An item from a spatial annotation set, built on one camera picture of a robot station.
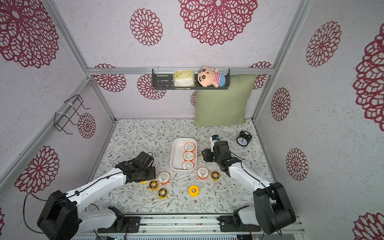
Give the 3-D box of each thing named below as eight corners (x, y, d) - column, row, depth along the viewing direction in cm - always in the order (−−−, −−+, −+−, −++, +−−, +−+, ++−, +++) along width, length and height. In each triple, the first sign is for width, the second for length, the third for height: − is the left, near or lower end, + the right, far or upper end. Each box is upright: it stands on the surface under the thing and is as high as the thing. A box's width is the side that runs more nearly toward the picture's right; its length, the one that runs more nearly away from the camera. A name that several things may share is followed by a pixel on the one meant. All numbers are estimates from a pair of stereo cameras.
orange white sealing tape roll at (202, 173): (197, 179, 91) (197, 178, 89) (197, 168, 95) (197, 167, 93) (208, 179, 91) (209, 178, 89) (207, 168, 95) (208, 167, 93)
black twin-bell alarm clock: (235, 142, 109) (238, 135, 102) (239, 136, 112) (243, 128, 105) (244, 148, 105) (248, 140, 98) (249, 142, 109) (253, 134, 102)
